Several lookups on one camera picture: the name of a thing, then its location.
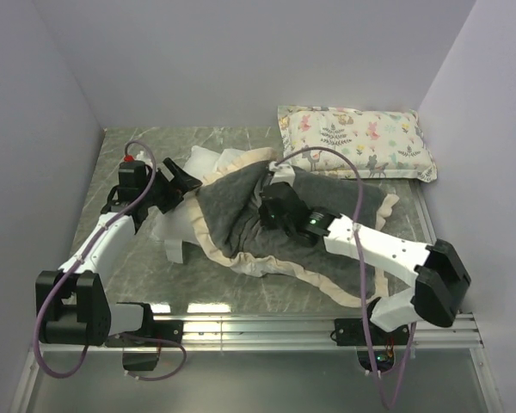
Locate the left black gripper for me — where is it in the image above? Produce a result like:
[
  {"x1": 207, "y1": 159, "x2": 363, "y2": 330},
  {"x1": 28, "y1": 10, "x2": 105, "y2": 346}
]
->
[{"x1": 141, "y1": 158, "x2": 201, "y2": 213}]

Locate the white pillow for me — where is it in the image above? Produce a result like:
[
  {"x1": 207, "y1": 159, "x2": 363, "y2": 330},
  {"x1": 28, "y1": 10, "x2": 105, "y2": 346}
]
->
[{"x1": 150, "y1": 145, "x2": 224, "y2": 264}]

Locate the grey pillowcase with cream ruffle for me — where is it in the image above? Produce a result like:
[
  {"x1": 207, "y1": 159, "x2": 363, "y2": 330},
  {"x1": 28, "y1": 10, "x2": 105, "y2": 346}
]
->
[{"x1": 187, "y1": 147, "x2": 399, "y2": 308}]

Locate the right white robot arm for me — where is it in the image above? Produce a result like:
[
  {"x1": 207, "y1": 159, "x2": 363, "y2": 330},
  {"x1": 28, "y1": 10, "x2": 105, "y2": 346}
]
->
[{"x1": 261, "y1": 182, "x2": 471, "y2": 344}]

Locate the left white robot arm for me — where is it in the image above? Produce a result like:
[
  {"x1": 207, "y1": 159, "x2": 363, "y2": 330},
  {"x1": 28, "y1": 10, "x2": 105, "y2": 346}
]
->
[{"x1": 35, "y1": 156, "x2": 202, "y2": 346}]

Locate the animal print pillow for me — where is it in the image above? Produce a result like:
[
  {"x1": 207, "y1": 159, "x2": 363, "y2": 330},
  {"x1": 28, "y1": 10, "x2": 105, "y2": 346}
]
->
[{"x1": 277, "y1": 106, "x2": 438, "y2": 182}]

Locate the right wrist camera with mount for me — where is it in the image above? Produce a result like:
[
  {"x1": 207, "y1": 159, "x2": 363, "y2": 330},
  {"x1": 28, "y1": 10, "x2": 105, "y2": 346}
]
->
[{"x1": 268, "y1": 162, "x2": 296, "y2": 186}]

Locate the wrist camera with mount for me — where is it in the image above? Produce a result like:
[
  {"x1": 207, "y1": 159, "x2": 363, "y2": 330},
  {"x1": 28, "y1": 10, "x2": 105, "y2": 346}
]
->
[
  {"x1": 268, "y1": 162, "x2": 296, "y2": 186},
  {"x1": 123, "y1": 150, "x2": 153, "y2": 167}
]

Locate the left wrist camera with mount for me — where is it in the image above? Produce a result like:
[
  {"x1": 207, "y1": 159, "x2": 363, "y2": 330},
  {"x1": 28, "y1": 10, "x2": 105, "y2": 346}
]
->
[{"x1": 123, "y1": 150, "x2": 153, "y2": 167}]

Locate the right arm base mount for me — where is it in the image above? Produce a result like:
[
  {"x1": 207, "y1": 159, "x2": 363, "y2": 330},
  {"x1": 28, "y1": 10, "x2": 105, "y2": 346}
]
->
[{"x1": 330, "y1": 318, "x2": 410, "y2": 375}]

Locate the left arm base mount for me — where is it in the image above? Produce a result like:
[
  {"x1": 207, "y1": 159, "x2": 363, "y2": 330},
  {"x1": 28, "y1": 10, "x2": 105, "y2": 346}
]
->
[{"x1": 105, "y1": 319, "x2": 187, "y2": 382}]

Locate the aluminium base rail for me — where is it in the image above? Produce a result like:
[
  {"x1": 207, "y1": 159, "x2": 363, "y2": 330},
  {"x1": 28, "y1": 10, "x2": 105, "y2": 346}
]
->
[{"x1": 8, "y1": 180, "x2": 500, "y2": 413}]

